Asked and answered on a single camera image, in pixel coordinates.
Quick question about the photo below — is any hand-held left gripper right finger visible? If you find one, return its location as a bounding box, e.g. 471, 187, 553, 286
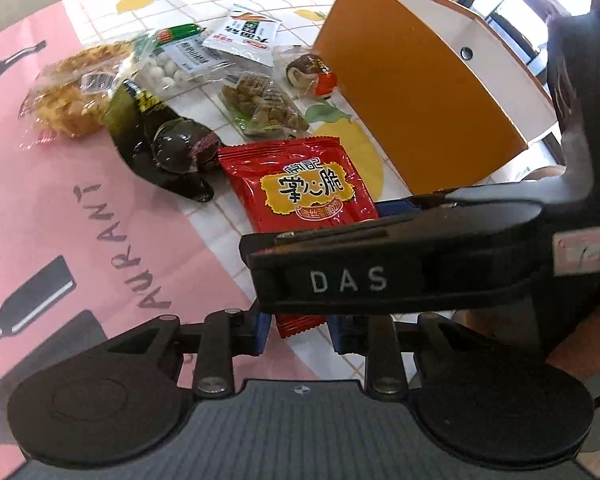
331, 310, 548, 396

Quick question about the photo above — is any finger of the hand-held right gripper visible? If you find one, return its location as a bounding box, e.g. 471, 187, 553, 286
239, 204, 556, 316
377, 176, 568, 217

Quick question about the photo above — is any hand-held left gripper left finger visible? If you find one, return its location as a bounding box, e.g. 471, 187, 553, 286
100, 307, 270, 398

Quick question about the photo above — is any red snack packet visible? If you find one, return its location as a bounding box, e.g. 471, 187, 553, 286
217, 137, 381, 341

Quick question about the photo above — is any orange cardboard box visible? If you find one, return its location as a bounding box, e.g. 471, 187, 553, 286
312, 0, 561, 196

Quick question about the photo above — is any clear packet with brown cake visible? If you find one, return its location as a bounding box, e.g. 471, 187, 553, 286
275, 45, 341, 101

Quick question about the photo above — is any clear packet of green-brown snacks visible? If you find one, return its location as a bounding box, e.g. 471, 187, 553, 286
220, 71, 311, 138

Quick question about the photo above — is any dark green snack packet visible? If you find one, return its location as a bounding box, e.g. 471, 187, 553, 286
102, 80, 221, 203

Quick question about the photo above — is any white fries snack packet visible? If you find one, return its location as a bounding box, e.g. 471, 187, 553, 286
201, 6, 283, 68

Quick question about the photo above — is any clear packet of white balls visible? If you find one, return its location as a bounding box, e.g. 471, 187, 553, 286
130, 24, 236, 101

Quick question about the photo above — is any clear bag of yellow crisps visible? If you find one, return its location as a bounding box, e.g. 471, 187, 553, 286
20, 42, 136, 141

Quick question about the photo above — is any person's right forearm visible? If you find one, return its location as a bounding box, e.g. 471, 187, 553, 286
547, 300, 600, 386

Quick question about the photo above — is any window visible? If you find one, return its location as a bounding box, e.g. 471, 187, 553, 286
490, 0, 596, 31

